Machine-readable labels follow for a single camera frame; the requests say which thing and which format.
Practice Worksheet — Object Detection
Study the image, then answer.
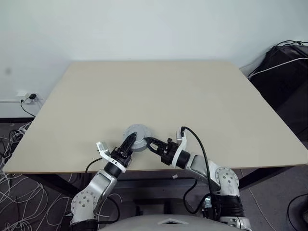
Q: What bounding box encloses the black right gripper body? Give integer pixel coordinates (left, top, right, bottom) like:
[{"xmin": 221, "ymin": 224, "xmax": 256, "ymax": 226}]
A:
[{"xmin": 160, "ymin": 138, "xmax": 179, "ymax": 167}]

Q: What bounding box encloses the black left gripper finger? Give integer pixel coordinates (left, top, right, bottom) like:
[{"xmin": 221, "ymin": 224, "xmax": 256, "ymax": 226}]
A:
[{"xmin": 120, "ymin": 131, "xmax": 139, "ymax": 156}]

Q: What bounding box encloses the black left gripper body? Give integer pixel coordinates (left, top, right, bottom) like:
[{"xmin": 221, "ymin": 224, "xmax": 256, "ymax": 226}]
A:
[{"xmin": 110, "ymin": 146, "xmax": 133, "ymax": 168}]

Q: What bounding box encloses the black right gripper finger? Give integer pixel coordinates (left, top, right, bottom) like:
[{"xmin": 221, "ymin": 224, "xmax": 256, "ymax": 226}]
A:
[
  {"xmin": 147, "ymin": 143, "xmax": 167, "ymax": 156},
  {"xmin": 145, "ymin": 136, "xmax": 169, "ymax": 147}
]

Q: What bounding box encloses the silver metal clamp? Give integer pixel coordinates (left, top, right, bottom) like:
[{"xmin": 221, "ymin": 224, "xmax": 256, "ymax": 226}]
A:
[{"xmin": 203, "ymin": 196, "xmax": 213, "ymax": 213}]

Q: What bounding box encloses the grey robot torso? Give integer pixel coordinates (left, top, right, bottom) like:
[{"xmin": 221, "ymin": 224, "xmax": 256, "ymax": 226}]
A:
[{"xmin": 98, "ymin": 211, "xmax": 229, "ymax": 231}]

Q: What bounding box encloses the black bag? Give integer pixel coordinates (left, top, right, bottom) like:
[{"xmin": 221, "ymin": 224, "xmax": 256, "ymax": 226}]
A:
[{"xmin": 248, "ymin": 44, "xmax": 308, "ymax": 110}]

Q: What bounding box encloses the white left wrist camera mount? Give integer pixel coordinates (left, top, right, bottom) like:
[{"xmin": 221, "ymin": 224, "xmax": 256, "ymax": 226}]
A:
[{"xmin": 96, "ymin": 141, "xmax": 126, "ymax": 173}]

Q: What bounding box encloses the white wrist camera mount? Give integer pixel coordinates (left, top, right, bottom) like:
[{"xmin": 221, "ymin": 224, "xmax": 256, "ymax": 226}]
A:
[
  {"xmin": 96, "ymin": 141, "xmax": 126, "ymax": 173},
  {"xmin": 172, "ymin": 128, "xmax": 189, "ymax": 168}
]

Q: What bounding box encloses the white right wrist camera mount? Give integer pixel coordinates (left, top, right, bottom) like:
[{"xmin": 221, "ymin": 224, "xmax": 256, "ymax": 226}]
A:
[{"xmin": 172, "ymin": 128, "xmax": 189, "ymax": 168}]

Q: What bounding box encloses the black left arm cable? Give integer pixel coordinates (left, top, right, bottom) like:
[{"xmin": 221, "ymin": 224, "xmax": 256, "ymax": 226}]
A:
[{"xmin": 84, "ymin": 157, "xmax": 106, "ymax": 174}]

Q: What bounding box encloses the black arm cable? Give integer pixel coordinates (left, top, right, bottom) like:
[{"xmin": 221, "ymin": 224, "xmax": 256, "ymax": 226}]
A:
[
  {"xmin": 84, "ymin": 157, "xmax": 106, "ymax": 174},
  {"xmin": 180, "ymin": 126, "xmax": 218, "ymax": 215}
]

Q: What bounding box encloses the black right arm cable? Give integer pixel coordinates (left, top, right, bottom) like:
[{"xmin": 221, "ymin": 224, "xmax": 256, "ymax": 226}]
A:
[{"xmin": 180, "ymin": 126, "xmax": 218, "ymax": 215}]

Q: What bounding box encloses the black table frame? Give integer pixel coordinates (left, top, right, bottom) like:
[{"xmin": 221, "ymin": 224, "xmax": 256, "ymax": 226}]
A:
[{"xmin": 26, "ymin": 168, "xmax": 296, "ymax": 197}]

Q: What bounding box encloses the black outlet cable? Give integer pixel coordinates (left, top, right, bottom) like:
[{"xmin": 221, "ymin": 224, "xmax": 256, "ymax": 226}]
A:
[{"xmin": 20, "ymin": 98, "xmax": 36, "ymax": 118}]

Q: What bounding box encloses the black floor cable bundle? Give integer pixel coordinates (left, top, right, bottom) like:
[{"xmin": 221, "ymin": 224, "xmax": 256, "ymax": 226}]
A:
[{"xmin": 0, "ymin": 129, "xmax": 25, "ymax": 155}]

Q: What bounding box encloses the white wall outlet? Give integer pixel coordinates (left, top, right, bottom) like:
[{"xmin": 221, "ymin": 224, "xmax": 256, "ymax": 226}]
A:
[{"xmin": 16, "ymin": 90, "xmax": 44, "ymax": 105}]

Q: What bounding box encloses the white cable on bag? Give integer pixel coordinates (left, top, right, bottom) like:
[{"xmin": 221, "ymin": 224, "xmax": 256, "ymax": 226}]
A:
[{"xmin": 247, "ymin": 56, "xmax": 308, "ymax": 78}]

